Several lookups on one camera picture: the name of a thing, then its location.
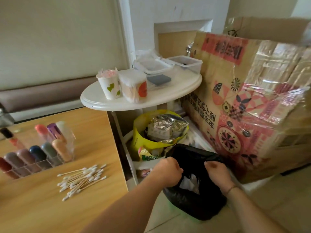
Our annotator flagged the colourful snack packet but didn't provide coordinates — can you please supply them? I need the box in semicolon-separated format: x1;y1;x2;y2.
138;146;162;164

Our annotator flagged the beige wooden board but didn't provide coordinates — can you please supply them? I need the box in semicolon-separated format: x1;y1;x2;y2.
154;19;213;59

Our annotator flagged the dark grey flat pouch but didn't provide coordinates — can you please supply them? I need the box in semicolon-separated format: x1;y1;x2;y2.
147;73;172;87

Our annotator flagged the thin wrist bracelet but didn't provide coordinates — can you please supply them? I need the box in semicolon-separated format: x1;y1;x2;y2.
224;184;242;196

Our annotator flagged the red lipstick mauve tube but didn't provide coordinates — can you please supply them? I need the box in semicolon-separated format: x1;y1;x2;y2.
4;152;31;177

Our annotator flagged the red lipstick dusty pink tube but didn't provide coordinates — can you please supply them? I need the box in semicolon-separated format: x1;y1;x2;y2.
17;148;42;174

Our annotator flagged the metallic purple lipstick cap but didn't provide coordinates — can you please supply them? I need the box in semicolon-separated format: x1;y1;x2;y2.
47;123;62;141

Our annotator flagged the beige padded backrest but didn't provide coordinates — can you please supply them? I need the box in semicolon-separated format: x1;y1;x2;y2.
0;0;128;115

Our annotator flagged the person's left forearm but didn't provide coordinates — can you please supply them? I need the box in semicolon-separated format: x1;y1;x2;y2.
82;174;170;233

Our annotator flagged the black trash bag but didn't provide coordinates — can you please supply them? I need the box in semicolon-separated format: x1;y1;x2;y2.
162;143;230;221

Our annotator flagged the plain brown cardboard box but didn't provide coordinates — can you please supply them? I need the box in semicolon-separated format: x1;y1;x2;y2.
224;16;311;47

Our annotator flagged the white mug green leaf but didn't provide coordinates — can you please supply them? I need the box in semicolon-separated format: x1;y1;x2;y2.
96;69;122;100

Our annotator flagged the person's right hand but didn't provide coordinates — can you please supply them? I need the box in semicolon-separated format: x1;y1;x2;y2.
204;160;239;194

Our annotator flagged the white round side table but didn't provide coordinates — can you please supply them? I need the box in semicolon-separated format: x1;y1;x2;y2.
80;65;203;125

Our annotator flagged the person's left hand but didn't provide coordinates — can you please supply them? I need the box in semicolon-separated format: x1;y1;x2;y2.
151;157;184;188

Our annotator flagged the red lipstick navy tube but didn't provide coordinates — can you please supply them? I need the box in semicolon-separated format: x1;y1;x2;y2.
29;145;52;169

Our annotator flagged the large patterned cardboard box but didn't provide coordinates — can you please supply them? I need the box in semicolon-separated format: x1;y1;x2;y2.
181;31;311;185

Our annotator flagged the large white tissue sheet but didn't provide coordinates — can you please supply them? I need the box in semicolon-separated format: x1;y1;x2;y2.
180;174;200;194

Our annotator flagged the pile of cotton swabs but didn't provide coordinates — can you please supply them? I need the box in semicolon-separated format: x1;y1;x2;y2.
57;164;108;201

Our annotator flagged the red lipstick beige tube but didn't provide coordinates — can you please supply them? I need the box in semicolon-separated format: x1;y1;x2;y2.
52;138;74;163

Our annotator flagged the clear plastic food box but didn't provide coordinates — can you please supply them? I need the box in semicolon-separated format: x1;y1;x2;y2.
133;57;174;76
167;55;204;75

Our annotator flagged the red lipstick grey-blue tube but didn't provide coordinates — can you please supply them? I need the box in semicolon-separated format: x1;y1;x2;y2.
41;142;63;166

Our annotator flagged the clear plastic bag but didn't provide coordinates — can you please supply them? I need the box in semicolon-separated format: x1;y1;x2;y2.
118;69;148;104

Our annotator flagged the yellow-green bin with bag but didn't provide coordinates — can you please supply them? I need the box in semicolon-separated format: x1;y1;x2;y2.
130;109;190;157

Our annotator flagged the person's right forearm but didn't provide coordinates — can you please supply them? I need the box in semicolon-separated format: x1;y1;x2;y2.
225;184;288;233

